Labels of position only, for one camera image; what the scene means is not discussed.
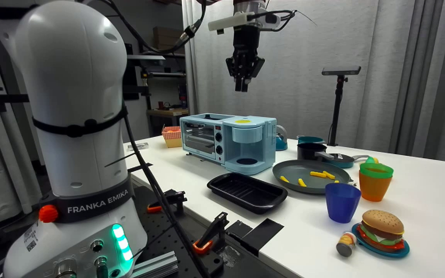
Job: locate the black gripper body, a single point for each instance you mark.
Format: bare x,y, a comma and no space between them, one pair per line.
245,51

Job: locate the light blue toy coffee maker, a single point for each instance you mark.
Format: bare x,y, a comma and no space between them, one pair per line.
207,139

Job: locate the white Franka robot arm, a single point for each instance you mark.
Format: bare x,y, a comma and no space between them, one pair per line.
72,77

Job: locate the teal toy cup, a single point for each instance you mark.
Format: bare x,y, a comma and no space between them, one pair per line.
281,139

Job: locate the wooden side table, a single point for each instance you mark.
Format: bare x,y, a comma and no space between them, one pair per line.
168,114

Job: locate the brown cardboard box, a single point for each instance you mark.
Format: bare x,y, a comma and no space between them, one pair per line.
167,37

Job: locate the black toy pot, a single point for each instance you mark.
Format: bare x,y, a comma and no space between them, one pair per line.
310,150

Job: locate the yellow toy fry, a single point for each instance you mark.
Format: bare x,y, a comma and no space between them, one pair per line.
329,174
317,174
301,182
284,179

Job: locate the black ribbed tray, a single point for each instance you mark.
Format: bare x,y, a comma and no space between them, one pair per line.
247,191

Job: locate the grey round plate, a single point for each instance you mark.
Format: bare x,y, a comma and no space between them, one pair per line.
309,185

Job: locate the toy frying pan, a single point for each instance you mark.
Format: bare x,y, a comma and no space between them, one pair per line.
341,160

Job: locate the blue plastic cup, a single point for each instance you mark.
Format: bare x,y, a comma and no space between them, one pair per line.
341,202

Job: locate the green plastic cup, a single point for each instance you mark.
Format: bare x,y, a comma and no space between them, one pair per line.
377,170

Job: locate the orange plastic cup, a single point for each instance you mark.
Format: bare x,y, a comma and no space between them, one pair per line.
374,188

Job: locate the grey curtain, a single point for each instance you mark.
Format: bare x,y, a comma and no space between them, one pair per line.
412,77

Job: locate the small toy can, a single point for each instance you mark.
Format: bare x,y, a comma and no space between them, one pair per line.
344,245

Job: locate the toy hamburger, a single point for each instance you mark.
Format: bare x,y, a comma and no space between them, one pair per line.
381,225

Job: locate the toy burger on plate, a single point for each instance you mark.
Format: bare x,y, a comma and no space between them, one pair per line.
381,252

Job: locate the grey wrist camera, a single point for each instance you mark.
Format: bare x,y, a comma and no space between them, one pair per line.
227,21

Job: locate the black camera stand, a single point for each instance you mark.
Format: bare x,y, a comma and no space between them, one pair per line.
340,97

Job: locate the large black table bracket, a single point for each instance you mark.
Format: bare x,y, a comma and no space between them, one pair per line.
261,231

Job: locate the aluminium extrusion rail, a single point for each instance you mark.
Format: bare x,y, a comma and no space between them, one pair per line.
154,264

